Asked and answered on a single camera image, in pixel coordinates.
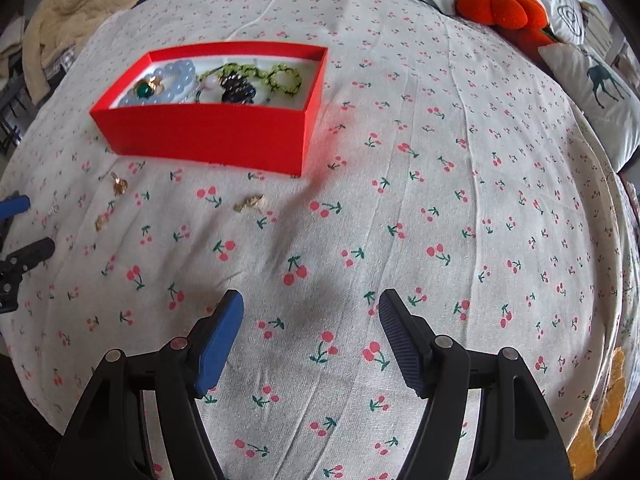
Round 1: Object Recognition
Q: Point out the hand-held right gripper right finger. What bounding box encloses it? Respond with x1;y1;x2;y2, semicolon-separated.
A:
378;289;574;480

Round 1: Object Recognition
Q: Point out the white line pattern pillow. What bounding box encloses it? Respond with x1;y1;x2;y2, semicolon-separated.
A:
444;0;587;47

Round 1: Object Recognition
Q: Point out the orange patterned cloth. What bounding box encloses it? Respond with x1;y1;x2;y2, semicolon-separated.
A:
565;345;632;480

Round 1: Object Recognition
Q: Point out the deer print pillow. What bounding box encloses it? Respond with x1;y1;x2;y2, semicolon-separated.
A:
536;41;640;172

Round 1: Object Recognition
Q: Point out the beige fleece blanket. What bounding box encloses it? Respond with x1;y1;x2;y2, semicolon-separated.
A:
21;0;167;107

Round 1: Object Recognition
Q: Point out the red orange plush toy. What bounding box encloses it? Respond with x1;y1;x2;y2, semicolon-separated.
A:
454;0;557;58

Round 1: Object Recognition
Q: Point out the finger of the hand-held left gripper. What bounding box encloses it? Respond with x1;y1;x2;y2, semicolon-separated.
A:
0;194;32;222
0;236;57;314

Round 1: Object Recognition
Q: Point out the plaid cloth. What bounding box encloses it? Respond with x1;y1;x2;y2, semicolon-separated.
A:
46;46;77;80

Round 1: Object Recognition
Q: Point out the green bead bracelet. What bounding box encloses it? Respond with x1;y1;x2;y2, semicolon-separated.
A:
197;61;304;99

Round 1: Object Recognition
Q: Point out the light blue bead bracelet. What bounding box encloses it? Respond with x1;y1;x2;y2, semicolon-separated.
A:
117;59;202;107

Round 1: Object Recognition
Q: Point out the red cardboard box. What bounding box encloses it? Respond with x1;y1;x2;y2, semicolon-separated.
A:
89;40;329;179

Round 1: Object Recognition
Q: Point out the gold ring with green stone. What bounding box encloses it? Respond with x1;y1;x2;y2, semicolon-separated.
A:
131;75;167;99

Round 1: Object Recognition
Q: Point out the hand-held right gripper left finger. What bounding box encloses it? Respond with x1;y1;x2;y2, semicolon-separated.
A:
64;289;245;480

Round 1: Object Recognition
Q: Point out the black cord with pearl bead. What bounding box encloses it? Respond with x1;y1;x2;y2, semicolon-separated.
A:
196;71;222;104

